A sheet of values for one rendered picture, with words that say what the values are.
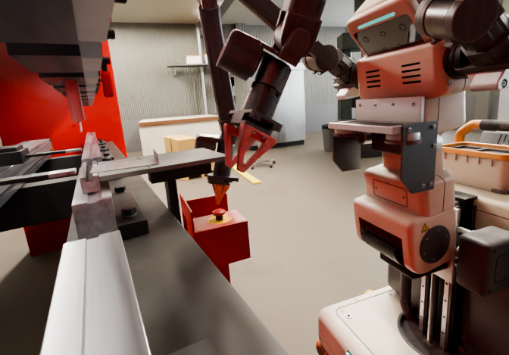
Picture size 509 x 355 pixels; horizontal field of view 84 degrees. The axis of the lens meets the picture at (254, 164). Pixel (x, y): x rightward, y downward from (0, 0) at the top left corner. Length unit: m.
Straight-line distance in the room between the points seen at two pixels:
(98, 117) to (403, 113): 2.47
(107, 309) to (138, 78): 8.65
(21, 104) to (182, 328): 2.62
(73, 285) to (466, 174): 1.04
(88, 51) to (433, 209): 0.78
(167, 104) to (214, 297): 8.49
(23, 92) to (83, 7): 2.65
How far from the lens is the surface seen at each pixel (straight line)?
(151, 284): 0.45
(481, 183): 1.09
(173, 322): 0.38
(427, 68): 0.77
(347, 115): 5.54
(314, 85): 10.30
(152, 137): 6.40
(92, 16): 0.24
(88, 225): 0.57
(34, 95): 2.85
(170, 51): 8.97
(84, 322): 0.26
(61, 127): 2.83
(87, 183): 0.61
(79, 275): 0.32
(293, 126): 7.21
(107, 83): 0.83
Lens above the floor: 1.11
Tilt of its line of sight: 12 degrees down
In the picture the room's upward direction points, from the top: 4 degrees counter-clockwise
